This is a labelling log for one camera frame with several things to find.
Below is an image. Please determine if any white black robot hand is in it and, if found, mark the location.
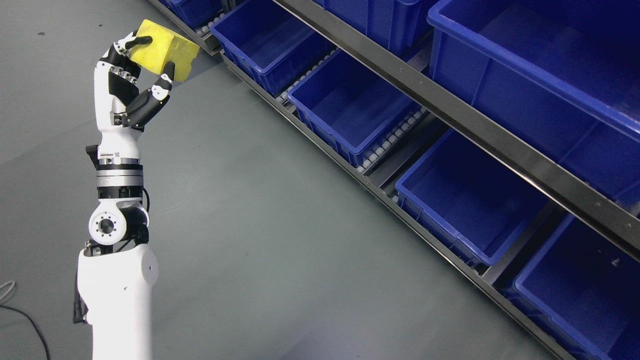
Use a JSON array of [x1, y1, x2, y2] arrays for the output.
[[93, 31, 176, 160]]

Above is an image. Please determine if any yellow foam block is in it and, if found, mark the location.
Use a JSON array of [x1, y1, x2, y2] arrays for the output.
[[130, 19, 201, 83]]

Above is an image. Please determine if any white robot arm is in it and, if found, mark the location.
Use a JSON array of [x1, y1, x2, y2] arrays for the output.
[[73, 145, 159, 360]]

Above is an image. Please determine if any metal shelf rack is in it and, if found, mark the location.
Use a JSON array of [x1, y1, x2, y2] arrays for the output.
[[150, 0, 640, 360]]

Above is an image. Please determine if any black floor cable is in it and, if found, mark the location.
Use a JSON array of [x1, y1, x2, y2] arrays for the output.
[[0, 281, 52, 360]]

